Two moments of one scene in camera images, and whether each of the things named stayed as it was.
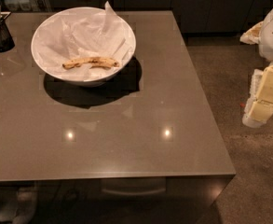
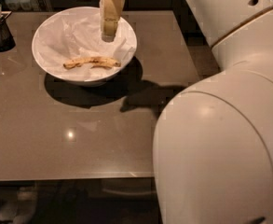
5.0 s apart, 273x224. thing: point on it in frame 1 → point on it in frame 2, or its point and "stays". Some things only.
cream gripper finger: [253, 89] → [103, 15]
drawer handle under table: [143, 192] stays
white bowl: [83, 33] stays
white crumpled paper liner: [83, 34] stays
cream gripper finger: [270, 93] → [112, 3]
